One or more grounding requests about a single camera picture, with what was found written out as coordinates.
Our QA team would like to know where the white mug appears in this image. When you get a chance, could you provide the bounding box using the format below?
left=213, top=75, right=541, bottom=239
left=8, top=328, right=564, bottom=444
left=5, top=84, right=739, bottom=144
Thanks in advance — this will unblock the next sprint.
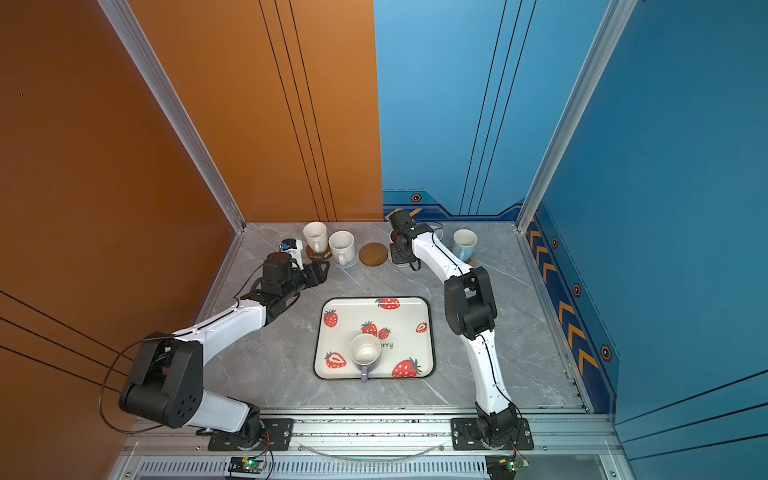
left=302, top=221, right=329, bottom=254
left=328, top=230, right=358, bottom=264

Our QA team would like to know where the light blue mug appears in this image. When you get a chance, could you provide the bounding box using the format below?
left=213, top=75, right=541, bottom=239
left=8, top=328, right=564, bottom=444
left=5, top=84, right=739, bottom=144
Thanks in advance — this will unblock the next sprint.
left=452, top=229, right=478, bottom=263

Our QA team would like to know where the right aluminium corner post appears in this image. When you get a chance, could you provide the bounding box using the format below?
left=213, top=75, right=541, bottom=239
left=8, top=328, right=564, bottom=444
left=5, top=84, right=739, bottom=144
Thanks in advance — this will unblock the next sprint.
left=515, top=0, right=637, bottom=234

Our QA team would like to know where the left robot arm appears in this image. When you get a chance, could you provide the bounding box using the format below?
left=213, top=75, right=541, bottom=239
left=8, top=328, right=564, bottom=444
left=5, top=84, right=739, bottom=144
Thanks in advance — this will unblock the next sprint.
left=119, top=249, right=330, bottom=450

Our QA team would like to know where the left green circuit board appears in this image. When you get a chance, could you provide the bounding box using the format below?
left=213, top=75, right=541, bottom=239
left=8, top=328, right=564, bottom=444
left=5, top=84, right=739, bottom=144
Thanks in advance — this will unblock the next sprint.
left=226, top=456, right=270, bottom=479

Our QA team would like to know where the strawberry print white tray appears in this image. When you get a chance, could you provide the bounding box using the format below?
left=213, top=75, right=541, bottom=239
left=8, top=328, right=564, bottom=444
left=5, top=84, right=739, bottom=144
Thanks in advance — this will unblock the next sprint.
left=313, top=297, right=436, bottom=381

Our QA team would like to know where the light wooden round coaster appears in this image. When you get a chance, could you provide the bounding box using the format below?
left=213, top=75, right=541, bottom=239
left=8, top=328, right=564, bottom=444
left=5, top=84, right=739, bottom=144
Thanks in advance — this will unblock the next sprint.
left=359, top=242, right=389, bottom=267

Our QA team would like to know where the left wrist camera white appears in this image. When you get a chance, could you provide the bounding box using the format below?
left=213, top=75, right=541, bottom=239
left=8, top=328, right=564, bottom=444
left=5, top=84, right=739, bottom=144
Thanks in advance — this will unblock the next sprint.
left=280, top=238, right=304, bottom=270

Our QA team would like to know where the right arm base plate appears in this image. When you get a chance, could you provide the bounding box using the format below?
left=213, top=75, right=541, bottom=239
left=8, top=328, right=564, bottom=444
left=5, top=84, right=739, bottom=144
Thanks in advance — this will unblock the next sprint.
left=450, top=418, right=535, bottom=451

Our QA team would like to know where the aluminium corner post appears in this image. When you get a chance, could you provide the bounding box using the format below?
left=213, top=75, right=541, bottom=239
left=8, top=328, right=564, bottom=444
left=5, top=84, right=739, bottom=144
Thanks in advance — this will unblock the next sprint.
left=98, top=0, right=246, bottom=234
left=515, top=0, right=637, bottom=234

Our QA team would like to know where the green circuit board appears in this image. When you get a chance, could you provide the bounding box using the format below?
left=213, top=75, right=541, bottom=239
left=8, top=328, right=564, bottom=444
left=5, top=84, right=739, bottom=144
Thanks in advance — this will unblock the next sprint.
left=226, top=456, right=270, bottom=479
left=485, top=456, right=530, bottom=480

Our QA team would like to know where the aluminium front rail frame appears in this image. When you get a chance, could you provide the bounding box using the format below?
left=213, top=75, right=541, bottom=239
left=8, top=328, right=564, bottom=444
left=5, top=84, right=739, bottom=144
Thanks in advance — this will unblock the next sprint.
left=107, top=410, right=637, bottom=480

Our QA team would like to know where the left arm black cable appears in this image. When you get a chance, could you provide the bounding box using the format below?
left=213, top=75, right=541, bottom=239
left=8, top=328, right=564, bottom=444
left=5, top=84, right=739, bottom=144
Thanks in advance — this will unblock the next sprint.
left=98, top=263, right=301, bottom=436

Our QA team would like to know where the left aluminium corner post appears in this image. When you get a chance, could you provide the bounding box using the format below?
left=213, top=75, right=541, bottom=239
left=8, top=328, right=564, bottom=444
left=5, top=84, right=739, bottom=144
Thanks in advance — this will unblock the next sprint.
left=98, top=0, right=246, bottom=234

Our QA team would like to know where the lavender mug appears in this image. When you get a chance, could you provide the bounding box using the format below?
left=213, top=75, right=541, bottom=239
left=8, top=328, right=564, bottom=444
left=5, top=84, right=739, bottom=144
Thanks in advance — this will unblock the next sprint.
left=349, top=333, right=381, bottom=383

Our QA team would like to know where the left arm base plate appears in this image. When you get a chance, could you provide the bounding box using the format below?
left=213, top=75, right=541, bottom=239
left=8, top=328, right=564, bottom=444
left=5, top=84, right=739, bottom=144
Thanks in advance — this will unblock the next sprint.
left=207, top=418, right=294, bottom=453

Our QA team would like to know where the light blue rope coaster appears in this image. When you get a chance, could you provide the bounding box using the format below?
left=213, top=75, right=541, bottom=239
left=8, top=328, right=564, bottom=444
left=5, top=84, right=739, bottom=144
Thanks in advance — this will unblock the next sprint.
left=332, top=255, right=359, bottom=269

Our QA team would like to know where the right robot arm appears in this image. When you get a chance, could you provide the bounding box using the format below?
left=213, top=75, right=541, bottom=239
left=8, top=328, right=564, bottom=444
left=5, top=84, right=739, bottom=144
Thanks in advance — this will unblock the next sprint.
left=388, top=210, right=523, bottom=449

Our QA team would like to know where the dark glossy wooden coaster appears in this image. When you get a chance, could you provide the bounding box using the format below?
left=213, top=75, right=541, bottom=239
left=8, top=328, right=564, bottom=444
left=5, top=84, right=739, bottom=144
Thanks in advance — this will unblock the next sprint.
left=304, top=245, right=332, bottom=261

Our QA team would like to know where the right green circuit board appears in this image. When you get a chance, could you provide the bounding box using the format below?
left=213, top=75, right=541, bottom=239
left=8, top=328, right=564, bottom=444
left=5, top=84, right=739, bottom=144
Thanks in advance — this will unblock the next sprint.
left=485, top=456, right=530, bottom=480

